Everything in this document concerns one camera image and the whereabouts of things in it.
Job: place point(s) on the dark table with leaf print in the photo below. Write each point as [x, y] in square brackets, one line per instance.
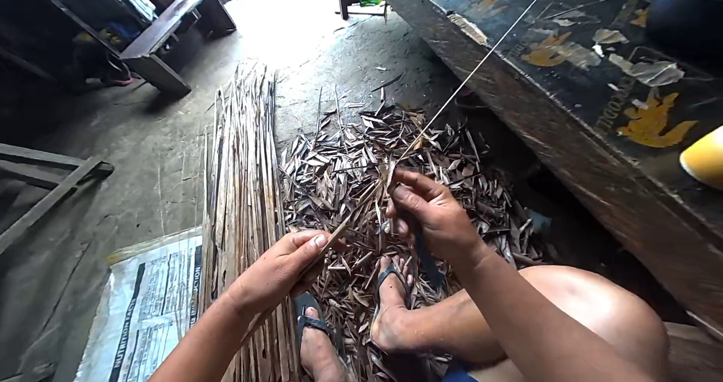
[525, 105]

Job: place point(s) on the long thin brown strip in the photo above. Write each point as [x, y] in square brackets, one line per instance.
[339, 230]

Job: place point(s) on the person's left forearm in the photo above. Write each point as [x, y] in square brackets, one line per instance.
[212, 337]

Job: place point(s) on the bundle of long dry sticks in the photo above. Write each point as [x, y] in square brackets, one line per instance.
[244, 201]

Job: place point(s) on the person's right forearm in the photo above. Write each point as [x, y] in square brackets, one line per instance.
[542, 325]

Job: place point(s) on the person's right fingers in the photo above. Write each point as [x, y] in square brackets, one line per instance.
[401, 227]

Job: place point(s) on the person's right thumb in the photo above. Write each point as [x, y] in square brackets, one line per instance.
[409, 199]

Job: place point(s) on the person's right hand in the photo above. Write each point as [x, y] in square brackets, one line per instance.
[443, 218]

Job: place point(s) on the green bottle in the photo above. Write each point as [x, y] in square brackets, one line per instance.
[371, 0]

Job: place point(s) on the dark blue strip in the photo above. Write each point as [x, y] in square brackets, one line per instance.
[430, 262]

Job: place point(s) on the yellow cup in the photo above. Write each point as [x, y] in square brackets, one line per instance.
[706, 157]

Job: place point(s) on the grey wooden frame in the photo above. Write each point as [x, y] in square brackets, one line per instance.
[62, 190]

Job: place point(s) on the person's legs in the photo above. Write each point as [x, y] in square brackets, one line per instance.
[587, 297]

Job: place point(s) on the wooden bench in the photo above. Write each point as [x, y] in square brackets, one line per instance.
[166, 23]

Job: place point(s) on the person's left hand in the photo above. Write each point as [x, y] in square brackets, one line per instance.
[270, 268]

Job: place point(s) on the white printed sack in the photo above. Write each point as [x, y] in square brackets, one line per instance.
[147, 308]

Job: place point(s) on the person's right index finger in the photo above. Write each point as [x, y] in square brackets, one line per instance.
[419, 181]

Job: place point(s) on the person's left fingers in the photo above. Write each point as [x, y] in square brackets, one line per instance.
[302, 236]

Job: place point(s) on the person's left thumb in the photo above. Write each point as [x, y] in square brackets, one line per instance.
[309, 249]

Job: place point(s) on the pile of dry leaf scraps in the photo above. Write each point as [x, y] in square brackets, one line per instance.
[350, 280]

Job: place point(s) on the torn greyish paper piece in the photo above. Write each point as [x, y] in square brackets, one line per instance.
[658, 72]

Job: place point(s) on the pink slipper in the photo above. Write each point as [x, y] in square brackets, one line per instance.
[121, 81]

